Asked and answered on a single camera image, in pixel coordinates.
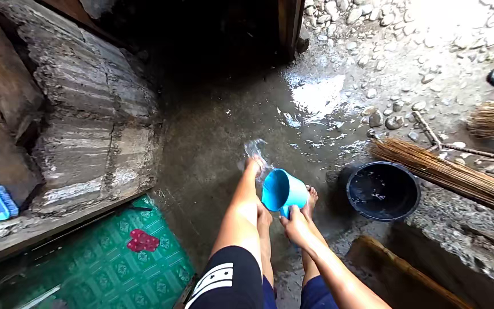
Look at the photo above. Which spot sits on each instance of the person's left hand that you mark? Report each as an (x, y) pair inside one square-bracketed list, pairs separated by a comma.
[(254, 165)]

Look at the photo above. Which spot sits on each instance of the person's right hand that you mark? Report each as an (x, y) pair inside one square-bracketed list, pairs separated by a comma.
[(298, 227)]

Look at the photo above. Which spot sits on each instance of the person's right thumb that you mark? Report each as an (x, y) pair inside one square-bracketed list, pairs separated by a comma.
[(284, 222)]

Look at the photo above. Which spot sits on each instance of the person's right fingers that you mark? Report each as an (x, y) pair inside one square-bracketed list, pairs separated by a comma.
[(295, 211)]

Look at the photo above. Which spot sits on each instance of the person's left fingers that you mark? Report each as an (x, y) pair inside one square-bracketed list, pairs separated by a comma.
[(257, 160)]

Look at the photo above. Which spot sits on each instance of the light blue plastic dipper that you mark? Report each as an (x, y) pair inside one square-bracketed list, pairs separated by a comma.
[(296, 192)]

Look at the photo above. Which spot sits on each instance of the person's right forearm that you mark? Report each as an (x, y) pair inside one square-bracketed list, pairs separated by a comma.
[(343, 272)]

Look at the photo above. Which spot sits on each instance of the person's legs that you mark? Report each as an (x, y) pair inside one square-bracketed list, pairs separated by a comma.
[(266, 240)]

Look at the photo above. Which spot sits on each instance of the black plastic bucket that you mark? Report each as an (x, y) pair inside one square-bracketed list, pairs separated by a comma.
[(382, 193)]

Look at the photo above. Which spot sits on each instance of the brown wooden plank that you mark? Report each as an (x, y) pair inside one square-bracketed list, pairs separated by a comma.
[(405, 269)]

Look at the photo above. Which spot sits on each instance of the pile of stones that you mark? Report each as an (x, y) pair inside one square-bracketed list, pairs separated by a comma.
[(395, 121)]

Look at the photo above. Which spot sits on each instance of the red cloth piece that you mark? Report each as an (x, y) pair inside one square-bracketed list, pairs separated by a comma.
[(144, 241)]

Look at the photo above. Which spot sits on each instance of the long brown stick broom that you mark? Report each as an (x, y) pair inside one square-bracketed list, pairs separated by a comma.
[(440, 171)]

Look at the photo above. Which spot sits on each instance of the green patterned floor mat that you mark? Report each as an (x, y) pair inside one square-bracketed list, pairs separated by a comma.
[(118, 266)]

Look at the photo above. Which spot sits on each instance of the rusty metal rods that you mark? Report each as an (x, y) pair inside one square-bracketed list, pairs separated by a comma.
[(478, 152)]

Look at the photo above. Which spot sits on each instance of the thin white stick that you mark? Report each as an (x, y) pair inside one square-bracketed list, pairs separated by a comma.
[(41, 298)]

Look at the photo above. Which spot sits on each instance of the large brown wooden beam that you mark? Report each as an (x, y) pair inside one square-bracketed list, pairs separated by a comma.
[(4, 98)]

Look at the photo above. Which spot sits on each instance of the dark wooden door post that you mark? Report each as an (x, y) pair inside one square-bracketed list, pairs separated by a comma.
[(289, 25)]

